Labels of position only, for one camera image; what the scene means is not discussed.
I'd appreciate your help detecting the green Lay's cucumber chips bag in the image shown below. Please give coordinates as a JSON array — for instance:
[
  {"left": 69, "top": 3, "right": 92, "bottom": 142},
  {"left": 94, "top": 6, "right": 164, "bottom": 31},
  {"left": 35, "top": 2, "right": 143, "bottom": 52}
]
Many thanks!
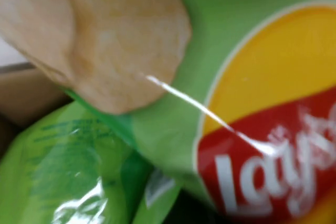
[{"left": 0, "top": 0, "right": 336, "bottom": 224}]

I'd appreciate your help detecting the cardboard box with F2 print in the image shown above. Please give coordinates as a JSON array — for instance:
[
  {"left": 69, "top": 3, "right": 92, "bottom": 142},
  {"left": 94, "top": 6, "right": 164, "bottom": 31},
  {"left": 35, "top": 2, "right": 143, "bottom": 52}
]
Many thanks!
[{"left": 0, "top": 62, "right": 73, "bottom": 156}]

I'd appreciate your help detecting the crumpled green Lay's chips bag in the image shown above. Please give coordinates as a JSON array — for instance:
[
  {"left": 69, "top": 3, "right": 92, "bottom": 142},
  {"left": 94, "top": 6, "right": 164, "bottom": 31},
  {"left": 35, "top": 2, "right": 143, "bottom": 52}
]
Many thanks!
[{"left": 0, "top": 101, "right": 182, "bottom": 224}]

